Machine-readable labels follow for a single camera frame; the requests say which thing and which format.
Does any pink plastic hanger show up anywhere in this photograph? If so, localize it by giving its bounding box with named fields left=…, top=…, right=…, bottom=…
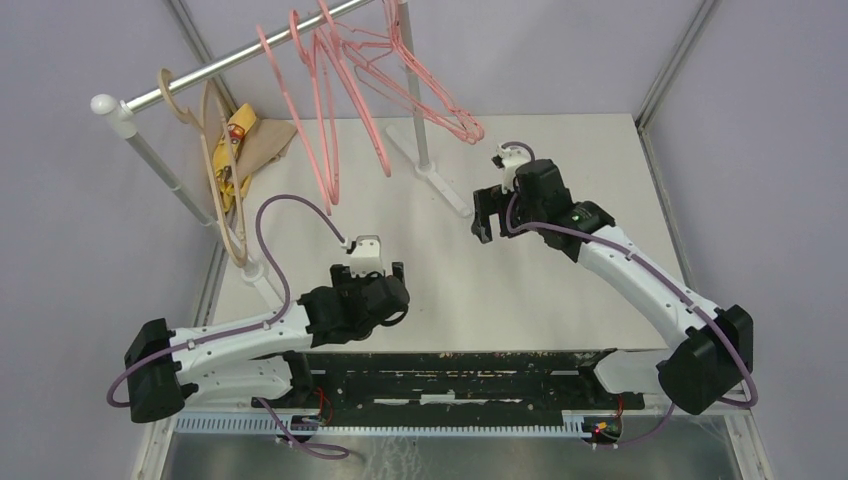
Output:
left=255, top=25, right=332, bottom=216
left=288, top=10, right=340, bottom=207

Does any pink plastic hanger lowest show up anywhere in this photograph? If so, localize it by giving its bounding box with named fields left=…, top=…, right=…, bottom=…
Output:
left=317, top=0, right=392, bottom=178

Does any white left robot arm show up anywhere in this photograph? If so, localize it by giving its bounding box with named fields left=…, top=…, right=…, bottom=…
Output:
left=107, top=262, right=410, bottom=424

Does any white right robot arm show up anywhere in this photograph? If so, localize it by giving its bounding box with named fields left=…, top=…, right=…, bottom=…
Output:
left=470, top=154, right=759, bottom=415

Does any yellow patterned cloth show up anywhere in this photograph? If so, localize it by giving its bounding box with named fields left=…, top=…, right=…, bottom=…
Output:
left=213, top=104, right=258, bottom=213

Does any beige cloth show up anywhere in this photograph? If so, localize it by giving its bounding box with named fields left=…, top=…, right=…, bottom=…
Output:
left=236, top=119, right=297, bottom=180

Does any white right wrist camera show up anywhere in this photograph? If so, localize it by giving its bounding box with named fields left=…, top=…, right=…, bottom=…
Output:
left=493, top=146, right=534, bottom=194

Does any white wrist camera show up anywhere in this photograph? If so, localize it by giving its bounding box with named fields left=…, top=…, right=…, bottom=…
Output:
left=493, top=146, right=534, bottom=194
left=341, top=235, right=385, bottom=278

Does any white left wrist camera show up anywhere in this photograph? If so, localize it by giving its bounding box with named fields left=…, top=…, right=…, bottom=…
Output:
left=341, top=235, right=385, bottom=278

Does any white left rack post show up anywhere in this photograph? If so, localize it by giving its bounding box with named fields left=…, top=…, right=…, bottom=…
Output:
left=90, top=94, right=283, bottom=307

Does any white slotted cable duct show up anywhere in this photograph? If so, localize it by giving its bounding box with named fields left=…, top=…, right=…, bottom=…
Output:
left=173, top=411, right=598, bottom=440

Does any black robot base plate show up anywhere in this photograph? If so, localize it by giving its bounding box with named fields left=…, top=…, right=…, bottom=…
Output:
left=269, top=351, right=645, bottom=427

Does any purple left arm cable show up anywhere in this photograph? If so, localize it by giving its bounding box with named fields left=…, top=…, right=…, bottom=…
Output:
left=105, top=193, right=348, bottom=408

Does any grey right rack post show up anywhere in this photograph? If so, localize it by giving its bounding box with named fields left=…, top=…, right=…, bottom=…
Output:
left=397, top=1, right=434, bottom=177

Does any silver horizontal rack rail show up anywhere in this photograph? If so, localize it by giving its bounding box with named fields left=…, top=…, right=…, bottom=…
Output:
left=123, top=0, right=371, bottom=114

